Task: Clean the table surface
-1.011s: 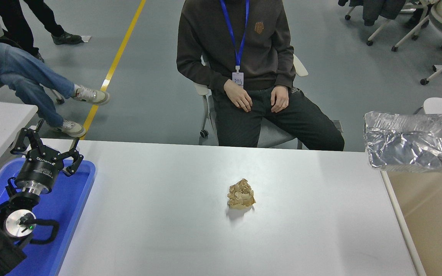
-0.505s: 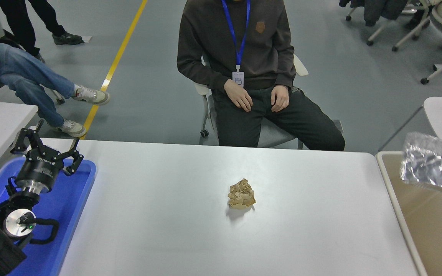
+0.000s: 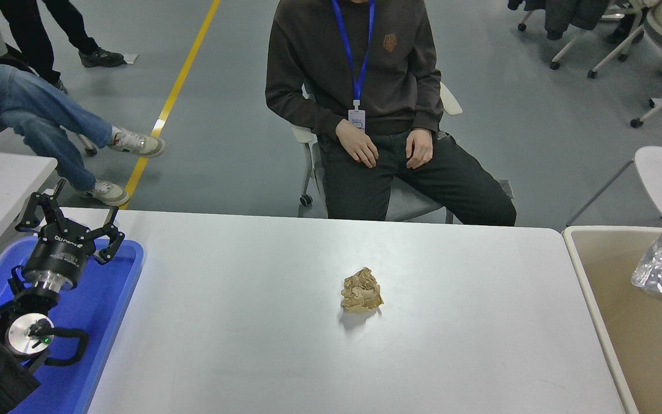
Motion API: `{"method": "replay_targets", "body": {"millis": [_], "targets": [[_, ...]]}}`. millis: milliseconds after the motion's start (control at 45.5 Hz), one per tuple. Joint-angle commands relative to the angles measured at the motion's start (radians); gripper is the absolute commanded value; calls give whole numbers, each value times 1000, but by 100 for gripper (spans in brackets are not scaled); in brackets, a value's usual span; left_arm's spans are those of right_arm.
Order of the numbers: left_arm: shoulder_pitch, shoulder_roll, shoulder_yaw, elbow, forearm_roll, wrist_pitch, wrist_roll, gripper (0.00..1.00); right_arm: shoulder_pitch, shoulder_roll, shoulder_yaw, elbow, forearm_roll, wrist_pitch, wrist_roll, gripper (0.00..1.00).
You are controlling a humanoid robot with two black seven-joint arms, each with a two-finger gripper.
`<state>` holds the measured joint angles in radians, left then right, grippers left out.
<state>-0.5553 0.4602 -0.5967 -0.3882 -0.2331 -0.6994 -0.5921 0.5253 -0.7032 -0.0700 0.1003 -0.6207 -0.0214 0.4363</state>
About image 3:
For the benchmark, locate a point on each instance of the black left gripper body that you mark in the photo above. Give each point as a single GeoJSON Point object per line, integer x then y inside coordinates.
{"type": "Point", "coordinates": [58, 250]}

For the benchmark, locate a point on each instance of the person's right hand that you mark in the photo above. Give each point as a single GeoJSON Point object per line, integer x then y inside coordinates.
{"type": "Point", "coordinates": [357, 144]}

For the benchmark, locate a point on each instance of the person's left hand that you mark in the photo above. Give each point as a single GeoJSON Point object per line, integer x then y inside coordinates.
{"type": "Point", "coordinates": [420, 148]}

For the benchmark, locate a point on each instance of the blue plastic tray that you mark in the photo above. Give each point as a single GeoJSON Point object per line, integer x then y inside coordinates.
{"type": "Point", "coordinates": [95, 322]}

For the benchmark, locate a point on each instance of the person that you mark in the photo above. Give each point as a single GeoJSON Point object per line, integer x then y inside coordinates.
{"type": "Point", "coordinates": [26, 34]}
{"type": "Point", "coordinates": [319, 69]}
{"type": "Point", "coordinates": [32, 109]}

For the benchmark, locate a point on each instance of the white paper scrap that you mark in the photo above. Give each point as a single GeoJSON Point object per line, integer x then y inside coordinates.
{"type": "Point", "coordinates": [131, 58]}

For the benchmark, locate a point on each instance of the crumpled tan paper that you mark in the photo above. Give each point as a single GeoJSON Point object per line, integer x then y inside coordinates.
{"type": "Point", "coordinates": [361, 292]}

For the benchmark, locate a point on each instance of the white and grey office chair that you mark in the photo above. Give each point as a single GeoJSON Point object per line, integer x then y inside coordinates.
{"type": "Point", "coordinates": [417, 201]}

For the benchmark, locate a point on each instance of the metal floor plate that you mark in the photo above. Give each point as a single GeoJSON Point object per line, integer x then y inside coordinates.
{"type": "Point", "coordinates": [507, 185]}

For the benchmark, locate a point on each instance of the white-legged office chair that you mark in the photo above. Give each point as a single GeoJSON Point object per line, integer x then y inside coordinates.
{"type": "Point", "coordinates": [569, 49]}

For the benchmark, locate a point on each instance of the large pale bin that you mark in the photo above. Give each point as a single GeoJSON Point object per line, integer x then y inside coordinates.
{"type": "Point", "coordinates": [612, 345]}

